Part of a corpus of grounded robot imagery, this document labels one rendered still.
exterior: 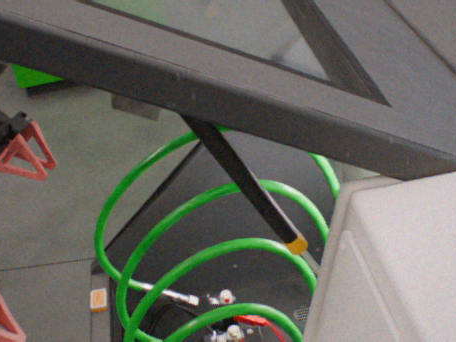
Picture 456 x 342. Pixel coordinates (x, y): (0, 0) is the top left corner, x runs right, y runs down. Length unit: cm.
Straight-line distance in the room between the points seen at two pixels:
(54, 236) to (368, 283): 279
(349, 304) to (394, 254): 7
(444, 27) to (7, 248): 258
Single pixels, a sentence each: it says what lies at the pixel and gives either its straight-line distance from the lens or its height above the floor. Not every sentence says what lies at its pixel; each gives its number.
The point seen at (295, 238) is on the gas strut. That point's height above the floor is 147.
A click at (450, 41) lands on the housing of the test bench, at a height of 150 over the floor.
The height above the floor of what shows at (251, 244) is 134.
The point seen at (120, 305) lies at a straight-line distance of 105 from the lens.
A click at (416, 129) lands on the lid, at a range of 66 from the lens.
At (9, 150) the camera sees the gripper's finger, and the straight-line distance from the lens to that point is 114.
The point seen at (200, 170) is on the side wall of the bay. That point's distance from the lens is 140.
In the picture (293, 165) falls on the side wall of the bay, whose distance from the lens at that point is 143.
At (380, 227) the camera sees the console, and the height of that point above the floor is 155.
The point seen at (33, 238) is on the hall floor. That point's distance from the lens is 334.
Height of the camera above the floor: 192
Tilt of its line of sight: 34 degrees down
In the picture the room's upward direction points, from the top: 8 degrees counter-clockwise
